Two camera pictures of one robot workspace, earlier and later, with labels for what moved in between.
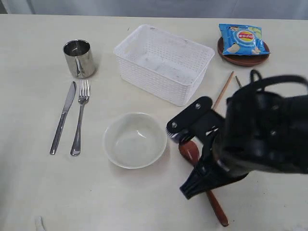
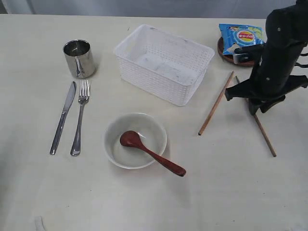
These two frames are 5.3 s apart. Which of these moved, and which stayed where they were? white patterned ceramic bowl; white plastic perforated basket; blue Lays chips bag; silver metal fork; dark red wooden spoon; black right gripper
Moved: dark red wooden spoon; black right gripper
Stayed: white plastic perforated basket; silver metal fork; white patterned ceramic bowl; blue Lays chips bag
